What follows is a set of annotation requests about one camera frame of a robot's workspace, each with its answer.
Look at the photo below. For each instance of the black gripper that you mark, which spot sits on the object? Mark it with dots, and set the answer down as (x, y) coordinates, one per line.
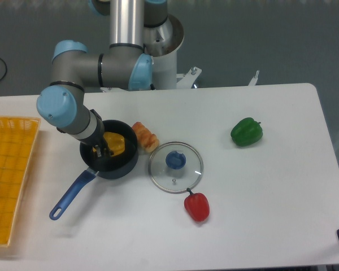
(91, 132)

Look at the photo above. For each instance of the yellow bell pepper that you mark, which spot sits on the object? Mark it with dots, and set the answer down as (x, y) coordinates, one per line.
(116, 143)

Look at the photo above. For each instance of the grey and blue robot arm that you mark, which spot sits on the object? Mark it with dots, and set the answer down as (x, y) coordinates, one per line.
(127, 65)

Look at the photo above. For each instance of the red bell pepper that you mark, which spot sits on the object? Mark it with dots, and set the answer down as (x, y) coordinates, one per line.
(197, 206)

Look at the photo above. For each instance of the green bell pepper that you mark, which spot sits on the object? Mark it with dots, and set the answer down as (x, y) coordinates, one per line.
(246, 132)

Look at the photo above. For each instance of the toy bread loaf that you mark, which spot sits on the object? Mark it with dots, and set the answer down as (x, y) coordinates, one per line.
(147, 140)

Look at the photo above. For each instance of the glass lid with blue knob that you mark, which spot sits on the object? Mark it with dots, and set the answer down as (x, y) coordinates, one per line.
(175, 167)

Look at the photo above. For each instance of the yellow woven basket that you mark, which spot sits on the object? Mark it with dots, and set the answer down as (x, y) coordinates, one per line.
(17, 141)

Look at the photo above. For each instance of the dark pot with blue handle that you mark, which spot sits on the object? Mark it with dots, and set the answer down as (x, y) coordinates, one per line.
(108, 167)

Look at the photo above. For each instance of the white table clamp bracket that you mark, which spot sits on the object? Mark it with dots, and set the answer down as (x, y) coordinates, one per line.
(254, 80)

